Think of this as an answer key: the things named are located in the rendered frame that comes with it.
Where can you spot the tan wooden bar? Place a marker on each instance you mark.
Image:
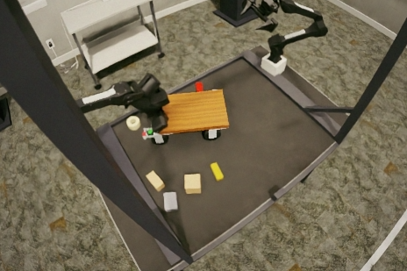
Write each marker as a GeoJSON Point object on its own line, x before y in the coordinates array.
{"type": "Point", "coordinates": [155, 180]}

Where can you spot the red toy building brick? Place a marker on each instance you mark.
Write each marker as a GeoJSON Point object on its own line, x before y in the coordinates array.
{"type": "Point", "coordinates": [199, 86]}

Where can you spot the tan cardboard box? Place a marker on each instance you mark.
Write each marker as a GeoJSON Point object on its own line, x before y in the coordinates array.
{"type": "Point", "coordinates": [192, 184]}

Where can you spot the yellow rectangular block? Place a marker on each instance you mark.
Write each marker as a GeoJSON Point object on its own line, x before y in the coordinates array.
{"type": "Point", "coordinates": [216, 171]}

